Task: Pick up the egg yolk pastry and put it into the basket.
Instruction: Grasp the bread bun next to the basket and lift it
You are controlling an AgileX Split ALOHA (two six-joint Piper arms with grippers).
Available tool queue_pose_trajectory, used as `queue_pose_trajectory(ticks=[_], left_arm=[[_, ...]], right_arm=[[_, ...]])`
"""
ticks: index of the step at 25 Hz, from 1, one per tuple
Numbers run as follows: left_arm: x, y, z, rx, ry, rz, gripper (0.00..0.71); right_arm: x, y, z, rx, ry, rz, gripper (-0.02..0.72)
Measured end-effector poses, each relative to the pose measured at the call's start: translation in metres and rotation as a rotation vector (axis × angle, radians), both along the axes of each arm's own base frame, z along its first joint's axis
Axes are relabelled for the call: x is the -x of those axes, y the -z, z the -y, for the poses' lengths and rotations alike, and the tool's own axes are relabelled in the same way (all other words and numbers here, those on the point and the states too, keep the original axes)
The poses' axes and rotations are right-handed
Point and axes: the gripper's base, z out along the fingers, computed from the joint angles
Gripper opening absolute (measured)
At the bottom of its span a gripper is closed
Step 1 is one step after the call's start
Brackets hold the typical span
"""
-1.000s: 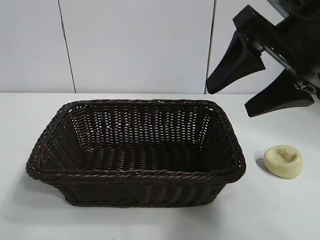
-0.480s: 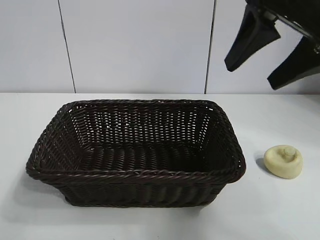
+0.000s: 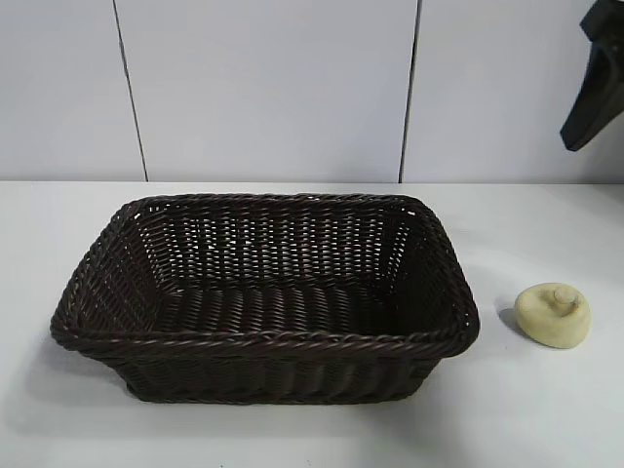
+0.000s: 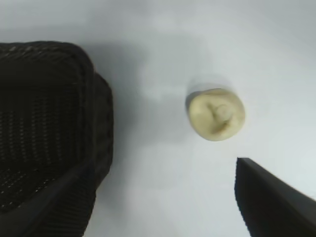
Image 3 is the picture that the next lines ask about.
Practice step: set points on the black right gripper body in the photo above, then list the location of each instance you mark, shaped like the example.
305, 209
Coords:
609, 24

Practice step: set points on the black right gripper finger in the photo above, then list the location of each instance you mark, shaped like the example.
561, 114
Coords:
595, 107

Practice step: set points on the pale yellow egg yolk pastry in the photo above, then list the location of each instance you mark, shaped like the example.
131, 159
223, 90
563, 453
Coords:
541, 317

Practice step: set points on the dark brown wicker basket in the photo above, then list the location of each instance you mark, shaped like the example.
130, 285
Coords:
244, 361

